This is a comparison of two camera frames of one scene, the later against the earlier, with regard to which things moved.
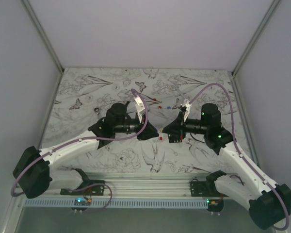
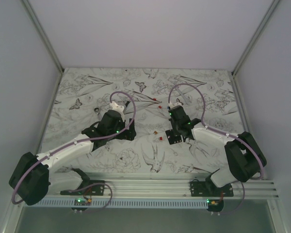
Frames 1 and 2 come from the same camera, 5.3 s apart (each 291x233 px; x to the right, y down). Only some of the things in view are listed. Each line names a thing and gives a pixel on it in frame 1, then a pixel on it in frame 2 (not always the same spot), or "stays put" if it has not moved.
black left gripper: [150, 132] -> [128, 134]
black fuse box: [175, 137] stays put
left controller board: [81, 202] stays put
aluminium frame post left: [36, 21] stays put
